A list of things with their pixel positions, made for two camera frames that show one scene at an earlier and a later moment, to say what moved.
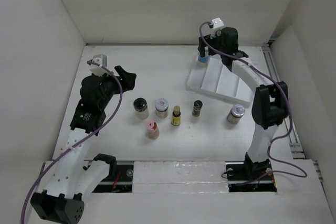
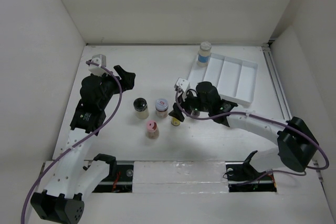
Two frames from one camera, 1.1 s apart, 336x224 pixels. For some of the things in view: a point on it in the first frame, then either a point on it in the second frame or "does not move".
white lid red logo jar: x=161 y=107 does not move
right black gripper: x=206 y=40 → x=176 y=113
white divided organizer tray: x=217 y=79 does not move
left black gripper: x=125 y=78 does not move
